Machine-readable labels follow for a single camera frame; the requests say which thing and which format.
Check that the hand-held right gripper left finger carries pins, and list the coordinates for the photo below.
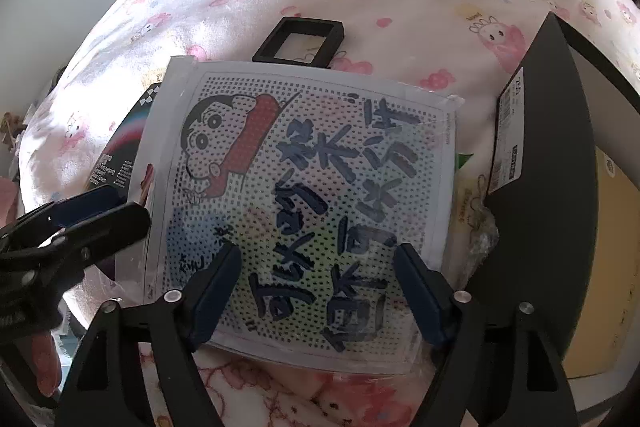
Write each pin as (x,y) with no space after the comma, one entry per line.
(220,292)

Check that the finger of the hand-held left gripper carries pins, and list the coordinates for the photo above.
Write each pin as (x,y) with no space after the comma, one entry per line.
(115,222)
(85,207)

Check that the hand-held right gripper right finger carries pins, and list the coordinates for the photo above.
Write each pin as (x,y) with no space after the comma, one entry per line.
(420,297)

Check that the dark rainbow print packet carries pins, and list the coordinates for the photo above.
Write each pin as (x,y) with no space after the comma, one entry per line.
(125,142)

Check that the black storage box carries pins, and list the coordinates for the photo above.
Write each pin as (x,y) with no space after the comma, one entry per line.
(540,207)

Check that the dotted cartoon print plastic bag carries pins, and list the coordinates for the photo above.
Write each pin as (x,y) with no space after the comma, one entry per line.
(310,147)

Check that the person's left hand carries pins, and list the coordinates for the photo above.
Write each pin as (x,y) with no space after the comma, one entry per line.
(42,357)

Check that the clear plastic wrapper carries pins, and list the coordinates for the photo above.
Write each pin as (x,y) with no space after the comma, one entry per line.
(481,227)

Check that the small plush toy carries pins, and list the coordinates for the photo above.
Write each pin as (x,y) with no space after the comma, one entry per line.
(11,129)

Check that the green snack packet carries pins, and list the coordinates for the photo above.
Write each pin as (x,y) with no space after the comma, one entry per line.
(466,158)

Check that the small black frame case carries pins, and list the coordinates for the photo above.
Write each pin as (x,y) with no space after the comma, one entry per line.
(265,53)

